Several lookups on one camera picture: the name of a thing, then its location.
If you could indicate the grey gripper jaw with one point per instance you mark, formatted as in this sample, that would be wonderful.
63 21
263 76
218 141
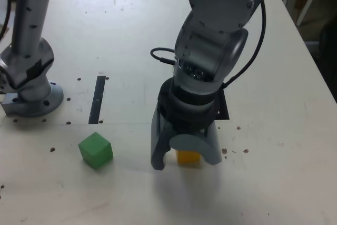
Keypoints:
192 143
158 143

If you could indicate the yellow cube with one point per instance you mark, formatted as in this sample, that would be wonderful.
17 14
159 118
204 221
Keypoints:
187 157

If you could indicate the black tape square outline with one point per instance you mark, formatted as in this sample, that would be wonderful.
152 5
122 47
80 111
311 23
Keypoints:
223 114

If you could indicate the green cube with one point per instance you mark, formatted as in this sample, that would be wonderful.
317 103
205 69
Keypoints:
94 151

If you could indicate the black tape strip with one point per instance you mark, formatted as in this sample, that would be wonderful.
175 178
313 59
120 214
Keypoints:
97 98

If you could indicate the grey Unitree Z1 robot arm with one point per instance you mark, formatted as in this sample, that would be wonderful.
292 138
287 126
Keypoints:
210 46

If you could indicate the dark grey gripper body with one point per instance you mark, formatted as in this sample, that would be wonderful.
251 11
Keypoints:
189 128

